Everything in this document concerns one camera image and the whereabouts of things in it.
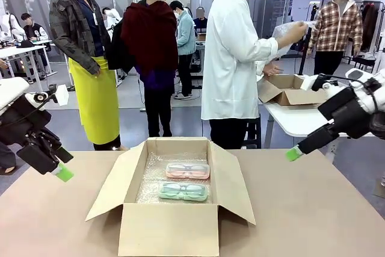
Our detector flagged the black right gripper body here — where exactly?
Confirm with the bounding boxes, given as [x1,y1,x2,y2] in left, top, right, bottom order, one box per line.
[318,87,377,140]

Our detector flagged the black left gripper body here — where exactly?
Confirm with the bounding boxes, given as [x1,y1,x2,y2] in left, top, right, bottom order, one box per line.
[0,96,63,149]

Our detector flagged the bubble wrap sheet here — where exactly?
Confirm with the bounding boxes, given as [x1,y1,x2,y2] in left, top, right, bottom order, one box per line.
[272,20,317,60]

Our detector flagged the pink glasses case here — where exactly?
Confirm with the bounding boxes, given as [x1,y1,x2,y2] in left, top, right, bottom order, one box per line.
[165,162,211,181]

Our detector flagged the mint green glasses case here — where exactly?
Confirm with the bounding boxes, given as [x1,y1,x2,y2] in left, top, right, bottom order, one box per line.
[158,181,208,202]

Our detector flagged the person's right forearm white sleeve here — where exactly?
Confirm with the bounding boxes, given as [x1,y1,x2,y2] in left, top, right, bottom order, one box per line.
[255,37,286,63]

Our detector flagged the person's left hand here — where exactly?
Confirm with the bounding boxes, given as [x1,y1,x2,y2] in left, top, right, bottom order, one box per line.
[262,61,282,76]

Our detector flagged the person's right hand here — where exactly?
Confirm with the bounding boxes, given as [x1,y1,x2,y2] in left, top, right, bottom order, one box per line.
[282,21,308,48]

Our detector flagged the person in dark trousers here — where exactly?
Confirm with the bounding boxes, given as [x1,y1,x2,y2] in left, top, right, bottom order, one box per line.
[0,57,18,176]

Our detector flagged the white side table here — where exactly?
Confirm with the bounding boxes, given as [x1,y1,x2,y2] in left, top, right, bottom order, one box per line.
[258,100,338,153]

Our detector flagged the small open cardboard box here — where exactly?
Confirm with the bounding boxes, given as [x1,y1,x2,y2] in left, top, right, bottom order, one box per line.
[257,73,328,107]

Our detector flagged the black stool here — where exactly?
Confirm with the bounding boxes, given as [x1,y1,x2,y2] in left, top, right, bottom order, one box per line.
[242,117,262,149]

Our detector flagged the white work table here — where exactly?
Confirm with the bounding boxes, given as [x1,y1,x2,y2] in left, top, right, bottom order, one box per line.
[0,39,58,85]

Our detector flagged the black tripod stand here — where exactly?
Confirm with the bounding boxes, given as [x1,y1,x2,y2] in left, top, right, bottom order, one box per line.
[299,2,320,76]

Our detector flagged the person in plaid shirt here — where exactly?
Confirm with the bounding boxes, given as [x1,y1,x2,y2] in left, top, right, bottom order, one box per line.
[306,0,364,67]

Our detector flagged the clothes rack with dark coats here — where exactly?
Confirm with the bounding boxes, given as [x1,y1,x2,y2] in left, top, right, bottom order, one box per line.
[359,0,385,71]

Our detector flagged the seated person in varsity jacket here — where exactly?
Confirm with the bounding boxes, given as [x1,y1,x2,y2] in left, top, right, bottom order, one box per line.
[20,13,51,42]

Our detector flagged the mannequin with yellow skirt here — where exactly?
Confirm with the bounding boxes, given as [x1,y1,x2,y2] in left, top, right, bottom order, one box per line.
[49,0,122,152]

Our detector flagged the clear bubble wrap liner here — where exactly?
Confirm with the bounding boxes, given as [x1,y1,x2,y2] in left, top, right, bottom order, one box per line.
[135,145,214,205]

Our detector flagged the person in white shirt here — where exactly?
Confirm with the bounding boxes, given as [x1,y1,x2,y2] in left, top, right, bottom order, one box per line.
[200,0,286,150]

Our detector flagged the large open cardboard box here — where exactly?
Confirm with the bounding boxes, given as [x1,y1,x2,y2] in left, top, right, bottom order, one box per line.
[85,137,256,257]

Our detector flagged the person in white jacket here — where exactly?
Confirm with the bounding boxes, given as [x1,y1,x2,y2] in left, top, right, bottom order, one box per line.
[101,6,123,40]

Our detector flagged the mannequin with dark red shawl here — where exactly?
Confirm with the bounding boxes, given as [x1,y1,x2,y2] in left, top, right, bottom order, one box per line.
[107,0,179,137]

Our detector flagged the seated person in dark top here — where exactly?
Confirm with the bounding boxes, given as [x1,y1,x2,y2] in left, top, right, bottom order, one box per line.
[193,7,209,34]

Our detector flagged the person in light blue fleece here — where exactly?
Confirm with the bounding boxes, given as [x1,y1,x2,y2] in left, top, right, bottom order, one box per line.
[169,0,197,101]

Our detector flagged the black corrugated cable conduit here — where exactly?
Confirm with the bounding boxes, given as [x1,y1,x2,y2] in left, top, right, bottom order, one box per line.
[368,111,385,141]

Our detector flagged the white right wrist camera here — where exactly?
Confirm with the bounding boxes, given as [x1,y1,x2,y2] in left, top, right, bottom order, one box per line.
[300,73,338,91]

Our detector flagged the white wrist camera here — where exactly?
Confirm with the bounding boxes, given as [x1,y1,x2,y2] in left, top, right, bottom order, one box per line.
[32,84,70,107]
[300,73,338,91]

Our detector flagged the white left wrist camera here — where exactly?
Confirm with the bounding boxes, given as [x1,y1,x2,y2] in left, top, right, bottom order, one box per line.
[32,84,70,107]

